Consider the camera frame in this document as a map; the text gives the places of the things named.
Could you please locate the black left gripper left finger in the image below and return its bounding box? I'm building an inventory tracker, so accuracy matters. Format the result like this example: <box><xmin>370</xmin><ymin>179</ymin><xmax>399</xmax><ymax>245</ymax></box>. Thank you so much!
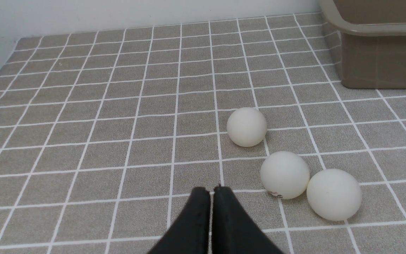
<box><xmin>148</xmin><ymin>187</ymin><xmax>211</xmax><ymax>254</ymax></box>

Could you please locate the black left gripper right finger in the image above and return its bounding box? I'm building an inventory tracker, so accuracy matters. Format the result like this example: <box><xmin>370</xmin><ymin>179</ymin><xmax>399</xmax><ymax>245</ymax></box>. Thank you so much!
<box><xmin>212</xmin><ymin>186</ymin><xmax>283</xmax><ymax>254</ymax></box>

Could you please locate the white ping-pong ball with logo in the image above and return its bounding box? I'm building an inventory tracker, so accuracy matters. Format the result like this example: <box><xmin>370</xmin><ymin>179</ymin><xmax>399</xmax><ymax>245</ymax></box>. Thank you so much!
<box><xmin>260</xmin><ymin>151</ymin><xmax>310</xmax><ymax>199</ymax></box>

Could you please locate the olive green plastic bin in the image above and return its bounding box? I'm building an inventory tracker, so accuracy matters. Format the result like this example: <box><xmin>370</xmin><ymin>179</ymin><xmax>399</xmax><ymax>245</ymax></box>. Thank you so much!
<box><xmin>319</xmin><ymin>0</ymin><xmax>406</xmax><ymax>89</ymax></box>

